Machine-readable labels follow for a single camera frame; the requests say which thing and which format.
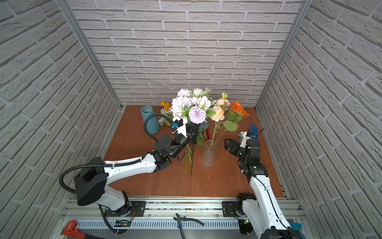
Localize orange white small bouquet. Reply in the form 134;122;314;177
158;102;173;126

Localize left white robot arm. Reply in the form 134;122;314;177
75;122;200;211

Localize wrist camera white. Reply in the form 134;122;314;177
172;116;188;137
239;131;254;148

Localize black blue pliers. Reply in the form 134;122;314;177
172;213;205;239

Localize teal ceramic vase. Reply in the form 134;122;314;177
141;106;160;134

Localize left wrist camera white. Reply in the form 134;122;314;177
172;116;188;137

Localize orange gerbera stem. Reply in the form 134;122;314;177
215;102;249;143

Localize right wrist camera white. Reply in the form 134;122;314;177
239;131;254;148

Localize white lilac mixed bouquet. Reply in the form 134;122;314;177
171;88;215;174

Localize peach rose stem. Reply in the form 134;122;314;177
210;93;231;149

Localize blue grey work glove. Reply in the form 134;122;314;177
290;222;305;239

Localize black corrugated cable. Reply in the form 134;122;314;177
58;114;177;195

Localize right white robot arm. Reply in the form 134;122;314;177
224;136;302;239

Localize white slotted cable duct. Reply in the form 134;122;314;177
77;219;239;230

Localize red clamp tool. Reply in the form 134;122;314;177
62;220;103;239

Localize dusty blue rose bouquet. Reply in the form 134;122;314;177
191;121;210;175

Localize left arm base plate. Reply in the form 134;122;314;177
104;201;146;218

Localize blue oval object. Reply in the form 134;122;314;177
248;124;259;140

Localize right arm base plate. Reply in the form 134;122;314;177
222;201;242;217

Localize clear glass vase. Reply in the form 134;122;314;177
201;140;217;167

